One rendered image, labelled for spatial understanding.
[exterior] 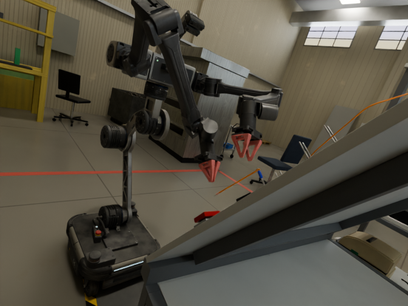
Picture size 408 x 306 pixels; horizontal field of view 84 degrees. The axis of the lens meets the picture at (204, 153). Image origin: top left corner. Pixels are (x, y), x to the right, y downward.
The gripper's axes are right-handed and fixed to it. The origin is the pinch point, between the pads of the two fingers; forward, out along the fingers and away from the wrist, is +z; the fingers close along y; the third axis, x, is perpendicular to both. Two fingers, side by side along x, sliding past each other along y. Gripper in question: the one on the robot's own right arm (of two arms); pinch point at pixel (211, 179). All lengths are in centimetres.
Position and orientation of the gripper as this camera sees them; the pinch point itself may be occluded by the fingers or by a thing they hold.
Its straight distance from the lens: 84.7
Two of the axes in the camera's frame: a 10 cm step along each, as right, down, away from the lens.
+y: 6.6, 2.1, 7.2
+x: -7.5, 3.3, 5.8
